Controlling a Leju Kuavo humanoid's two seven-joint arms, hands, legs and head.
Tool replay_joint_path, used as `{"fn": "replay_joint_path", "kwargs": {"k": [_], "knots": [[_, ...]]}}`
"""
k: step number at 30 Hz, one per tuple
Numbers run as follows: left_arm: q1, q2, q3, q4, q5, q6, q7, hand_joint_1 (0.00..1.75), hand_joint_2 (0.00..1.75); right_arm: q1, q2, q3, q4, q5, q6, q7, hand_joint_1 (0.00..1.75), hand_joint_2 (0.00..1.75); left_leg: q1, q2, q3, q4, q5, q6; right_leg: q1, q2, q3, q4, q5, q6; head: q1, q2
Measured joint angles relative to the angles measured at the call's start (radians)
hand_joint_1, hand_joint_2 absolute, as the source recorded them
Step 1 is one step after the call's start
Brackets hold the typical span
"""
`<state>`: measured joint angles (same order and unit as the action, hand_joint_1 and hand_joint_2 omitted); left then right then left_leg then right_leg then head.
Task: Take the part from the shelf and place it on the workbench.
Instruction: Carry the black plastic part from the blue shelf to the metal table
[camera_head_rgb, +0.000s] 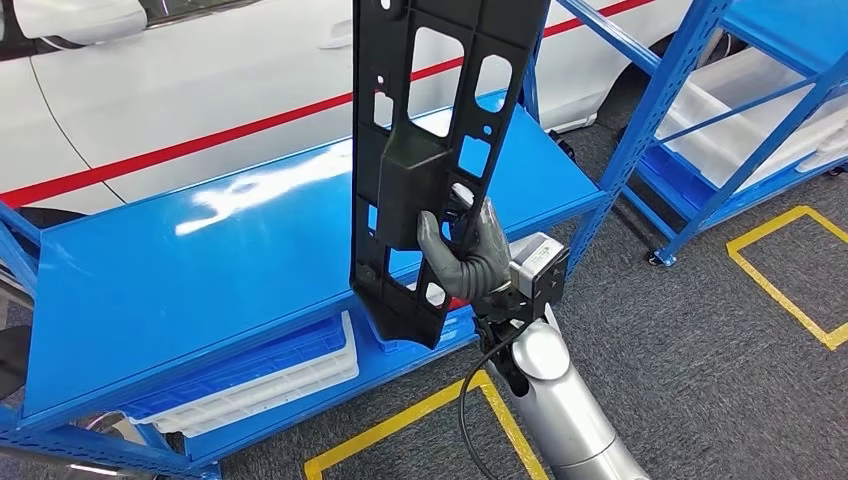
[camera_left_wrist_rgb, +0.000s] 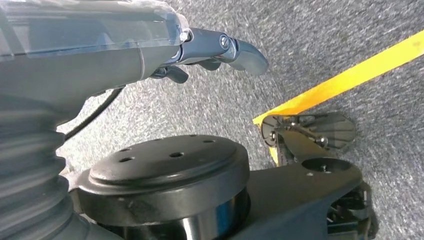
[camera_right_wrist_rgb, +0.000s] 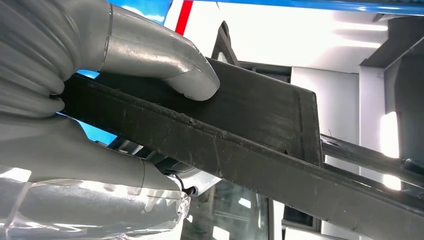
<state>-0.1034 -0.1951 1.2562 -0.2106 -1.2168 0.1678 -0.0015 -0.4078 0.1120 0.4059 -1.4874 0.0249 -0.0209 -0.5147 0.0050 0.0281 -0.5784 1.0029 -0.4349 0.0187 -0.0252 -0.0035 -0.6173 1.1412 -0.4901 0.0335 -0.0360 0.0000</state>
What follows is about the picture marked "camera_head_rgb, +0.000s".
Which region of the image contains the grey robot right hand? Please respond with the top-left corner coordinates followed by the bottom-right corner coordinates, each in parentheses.
top-left (417, 184), bottom-right (513, 293)

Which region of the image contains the black plastic frame part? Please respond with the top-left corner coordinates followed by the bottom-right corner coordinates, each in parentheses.
top-left (349, 0), bottom-right (552, 351)

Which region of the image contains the blue metal shelf rack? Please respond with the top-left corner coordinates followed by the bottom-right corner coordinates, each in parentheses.
top-left (0, 0), bottom-right (730, 480)
top-left (619, 0), bottom-right (848, 270)

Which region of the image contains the yellow floor tape square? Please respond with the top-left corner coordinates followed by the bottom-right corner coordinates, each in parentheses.
top-left (725, 205), bottom-right (848, 352)
top-left (303, 369), bottom-right (551, 480)

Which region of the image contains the blue plastic crate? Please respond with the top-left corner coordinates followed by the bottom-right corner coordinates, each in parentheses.
top-left (119, 316), bottom-right (349, 423)

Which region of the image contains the translucent white storage bin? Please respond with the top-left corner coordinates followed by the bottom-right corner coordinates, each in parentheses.
top-left (794, 122), bottom-right (848, 175)
top-left (654, 46), bottom-right (848, 192)

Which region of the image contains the white plastic crate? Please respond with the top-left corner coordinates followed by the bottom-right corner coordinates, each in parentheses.
top-left (129, 311), bottom-right (361, 440)

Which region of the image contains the white car with red stripe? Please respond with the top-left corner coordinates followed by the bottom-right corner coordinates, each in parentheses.
top-left (0, 0), bottom-right (750, 215)

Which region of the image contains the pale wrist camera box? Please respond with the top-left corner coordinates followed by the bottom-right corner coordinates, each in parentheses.
top-left (508, 231), bottom-right (566, 301)

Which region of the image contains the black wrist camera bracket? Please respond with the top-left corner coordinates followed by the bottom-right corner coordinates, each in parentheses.
top-left (473, 246), bottom-right (572, 336)

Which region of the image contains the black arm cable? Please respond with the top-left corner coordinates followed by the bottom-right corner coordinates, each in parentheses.
top-left (458, 317), bottom-right (531, 480)

